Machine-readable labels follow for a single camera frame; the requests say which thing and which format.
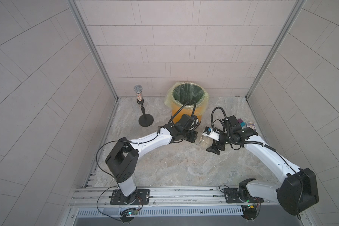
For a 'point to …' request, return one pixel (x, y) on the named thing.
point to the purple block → (240, 120)
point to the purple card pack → (251, 125)
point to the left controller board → (127, 214)
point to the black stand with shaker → (145, 120)
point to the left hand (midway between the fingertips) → (199, 136)
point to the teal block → (243, 124)
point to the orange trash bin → (197, 111)
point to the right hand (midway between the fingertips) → (209, 140)
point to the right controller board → (249, 212)
